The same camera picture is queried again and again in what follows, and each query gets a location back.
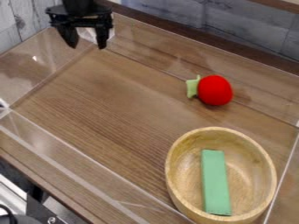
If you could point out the red plush fruit green leaf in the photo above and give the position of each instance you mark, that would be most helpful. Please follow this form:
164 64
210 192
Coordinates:
212 89

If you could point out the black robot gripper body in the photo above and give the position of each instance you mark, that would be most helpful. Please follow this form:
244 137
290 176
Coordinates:
80 13

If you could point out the black metal mount bracket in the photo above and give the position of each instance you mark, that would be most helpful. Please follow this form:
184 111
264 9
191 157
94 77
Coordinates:
37 211

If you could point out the green rectangular block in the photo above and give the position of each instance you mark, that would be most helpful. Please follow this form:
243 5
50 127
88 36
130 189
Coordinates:
215 186

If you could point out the clear acrylic tray enclosure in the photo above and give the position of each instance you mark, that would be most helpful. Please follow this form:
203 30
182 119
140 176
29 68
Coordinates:
92 116

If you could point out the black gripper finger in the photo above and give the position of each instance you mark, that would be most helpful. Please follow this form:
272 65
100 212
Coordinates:
102 37
70 35

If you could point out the round wooden bowl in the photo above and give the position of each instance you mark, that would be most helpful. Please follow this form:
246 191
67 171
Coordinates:
250 170

